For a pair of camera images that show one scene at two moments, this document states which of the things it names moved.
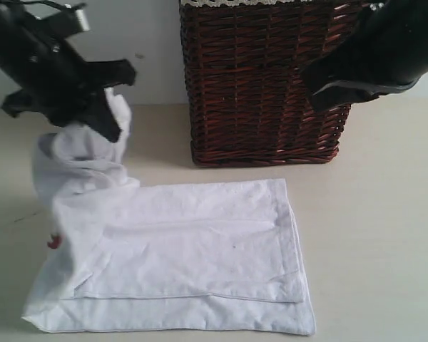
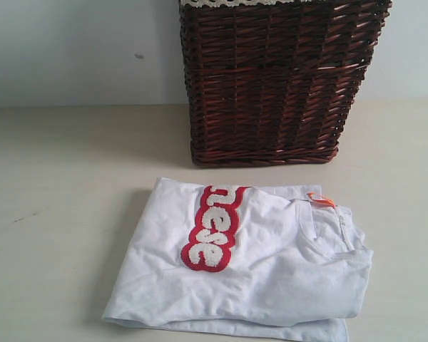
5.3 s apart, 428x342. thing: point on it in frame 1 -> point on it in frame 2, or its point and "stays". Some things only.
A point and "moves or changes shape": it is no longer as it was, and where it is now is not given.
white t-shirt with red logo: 206,255 moves or changes shape
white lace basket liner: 241,3 stays
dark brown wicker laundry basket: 248,102 stays
